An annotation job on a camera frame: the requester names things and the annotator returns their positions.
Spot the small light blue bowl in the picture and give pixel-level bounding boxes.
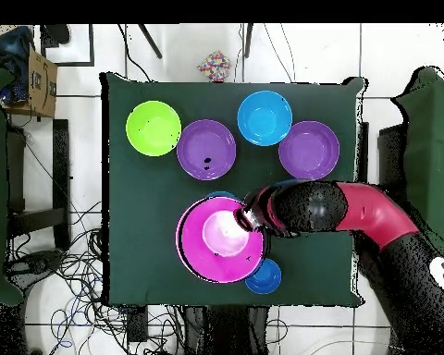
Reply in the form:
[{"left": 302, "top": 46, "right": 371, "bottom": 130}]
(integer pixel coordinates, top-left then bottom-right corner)
[{"left": 205, "top": 190, "right": 238, "bottom": 201}]

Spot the small dark blue bowl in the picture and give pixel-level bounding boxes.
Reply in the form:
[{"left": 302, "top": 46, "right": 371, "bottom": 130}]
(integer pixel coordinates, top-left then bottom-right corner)
[{"left": 245, "top": 257, "right": 283, "bottom": 297}]

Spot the purple bowl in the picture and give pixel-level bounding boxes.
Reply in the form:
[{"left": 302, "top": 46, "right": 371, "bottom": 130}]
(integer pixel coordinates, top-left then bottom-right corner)
[
  {"left": 176, "top": 118, "right": 238, "bottom": 182},
  {"left": 277, "top": 120, "right": 341, "bottom": 182}
]

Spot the black bench frame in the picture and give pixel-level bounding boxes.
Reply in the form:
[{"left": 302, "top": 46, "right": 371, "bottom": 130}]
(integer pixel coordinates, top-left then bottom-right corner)
[{"left": 6, "top": 117, "right": 74, "bottom": 252}]

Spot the large pink bowl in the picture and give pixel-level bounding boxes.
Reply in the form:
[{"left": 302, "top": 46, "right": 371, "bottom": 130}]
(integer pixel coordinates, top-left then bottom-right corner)
[{"left": 175, "top": 195, "right": 267, "bottom": 285}]

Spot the cardboard box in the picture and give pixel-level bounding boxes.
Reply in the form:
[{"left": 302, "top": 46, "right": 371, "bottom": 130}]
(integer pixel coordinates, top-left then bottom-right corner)
[{"left": 0, "top": 45, "right": 59, "bottom": 119}]

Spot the large blue bowl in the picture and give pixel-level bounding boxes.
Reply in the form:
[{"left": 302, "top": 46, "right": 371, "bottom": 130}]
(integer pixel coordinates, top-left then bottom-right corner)
[{"left": 236, "top": 90, "right": 294, "bottom": 148}]

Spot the large green bowl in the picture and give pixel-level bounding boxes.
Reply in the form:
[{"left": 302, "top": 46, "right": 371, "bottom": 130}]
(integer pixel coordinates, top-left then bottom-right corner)
[{"left": 125, "top": 100, "right": 183, "bottom": 158}]

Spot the dark green table cloth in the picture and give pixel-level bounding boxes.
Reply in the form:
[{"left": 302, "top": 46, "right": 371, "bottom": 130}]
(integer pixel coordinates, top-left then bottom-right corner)
[{"left": 99, "top": 71, "right": 367, "bottom": 308}]

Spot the blue cloth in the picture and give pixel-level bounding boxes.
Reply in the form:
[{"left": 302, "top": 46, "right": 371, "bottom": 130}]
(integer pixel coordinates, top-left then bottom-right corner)
[{"left": 0, "top": 25, "right": 35, "bottom": 106}]

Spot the multicoloured bundle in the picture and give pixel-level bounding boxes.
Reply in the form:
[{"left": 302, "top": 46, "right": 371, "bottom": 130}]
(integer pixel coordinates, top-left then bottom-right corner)
[{"left": 197, "top": 49, "right": 232, "bottom": 82}]

